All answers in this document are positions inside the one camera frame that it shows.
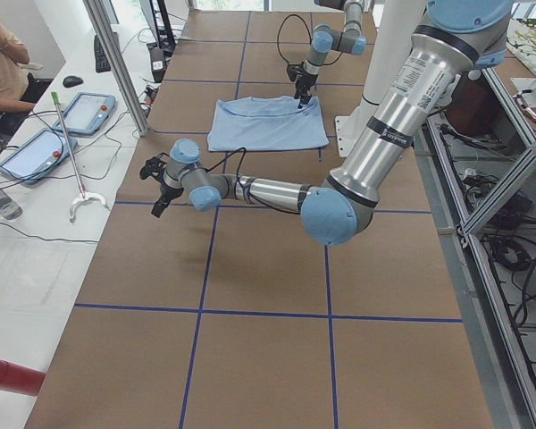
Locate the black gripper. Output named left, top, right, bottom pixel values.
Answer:
left=151, top=182, right=184, bottom=218
left=294, top=71, right=318, bottom=109

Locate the black computer mouse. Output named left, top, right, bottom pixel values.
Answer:
left=63, top=75, right=84, bottom=88

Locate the aluminium frame rack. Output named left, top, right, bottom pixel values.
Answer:
left=416, top=47, right=536, bottom=428

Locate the clear water bottle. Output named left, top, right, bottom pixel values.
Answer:
left=0, top=187, right=23, bottom=220

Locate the teach pendant tablet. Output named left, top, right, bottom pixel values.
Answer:
left=0, top=129, right=78, bottom=183
left=63, top=92, right=116, bottom=137

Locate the aluminium frame post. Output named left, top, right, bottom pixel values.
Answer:
left=83, top=0, right=148, bottom=137

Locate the near teach pendant tablet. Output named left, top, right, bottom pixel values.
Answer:
left=0, top=129, right=78, bottom=183

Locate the white pedestal column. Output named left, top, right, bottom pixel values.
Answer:
left=335, top=0, right=425, bottom=157

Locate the black power adapter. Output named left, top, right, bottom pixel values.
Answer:
left=149, top=46, right=167, bottom=83

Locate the reacher grabber stick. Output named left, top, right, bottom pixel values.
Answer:
left=51, top=91, right=109, bottom=223

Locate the light blue t-shirt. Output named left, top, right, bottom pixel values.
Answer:
left=207, top=96, right=329, bottom=152

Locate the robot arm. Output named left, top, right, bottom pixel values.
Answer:
left=287, top=0, right=369, bottom=108
left=140, top=1, right=514, bottom=245

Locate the red cylinder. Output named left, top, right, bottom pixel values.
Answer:
left=0, top=359, right=46, bottom=397

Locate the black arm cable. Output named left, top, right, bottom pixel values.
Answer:
left=276, top=13, right=314, bottom=68
left=204, top=147, right=305, bottom=211

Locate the far teach pendant tablet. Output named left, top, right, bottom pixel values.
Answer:
left=63, top=92, right=116, bottom=137

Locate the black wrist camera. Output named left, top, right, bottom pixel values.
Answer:
left=139, top=153, right=167, bottom=181
left=286, top=63, right=304, bottom=82

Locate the black keyboard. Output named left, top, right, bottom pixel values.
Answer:
left=93, top=35, right=111, bottom=73

